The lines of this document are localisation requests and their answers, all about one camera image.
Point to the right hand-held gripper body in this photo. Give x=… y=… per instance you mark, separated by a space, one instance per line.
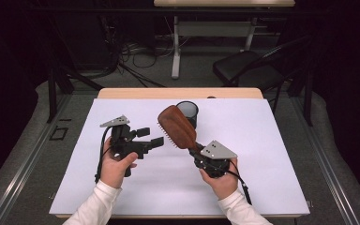
x=217 y=156

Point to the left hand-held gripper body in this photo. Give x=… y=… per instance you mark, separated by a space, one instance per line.
x=126 y=143

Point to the brown wooden hairbrush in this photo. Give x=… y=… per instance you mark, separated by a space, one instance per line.
x=178 y=128

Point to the black mesh pen cup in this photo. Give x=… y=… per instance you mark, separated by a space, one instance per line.
x=190 y=112

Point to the person's left hand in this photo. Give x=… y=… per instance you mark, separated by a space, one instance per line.
x=115 y=170

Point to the person's right hand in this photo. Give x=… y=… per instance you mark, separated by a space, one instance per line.
x=223 y=184

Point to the white table sheet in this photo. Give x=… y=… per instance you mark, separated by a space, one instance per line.
x=247 y=156

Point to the light wooden table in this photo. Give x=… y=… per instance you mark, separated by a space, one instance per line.
x=156 y=93

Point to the black folding chair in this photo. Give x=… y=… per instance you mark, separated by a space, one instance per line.
x=247 y=68

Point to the black metal stand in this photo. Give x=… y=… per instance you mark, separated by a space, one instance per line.
x=52 y=90
x=307 y=93

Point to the white-framed desk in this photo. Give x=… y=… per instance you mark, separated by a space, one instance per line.
x=212 y=29

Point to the black horizontal bar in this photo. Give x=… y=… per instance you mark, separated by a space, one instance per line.
x=106 y=10

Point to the grey metal floor rail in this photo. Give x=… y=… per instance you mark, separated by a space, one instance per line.
x=25 y=168
x=328 y=168

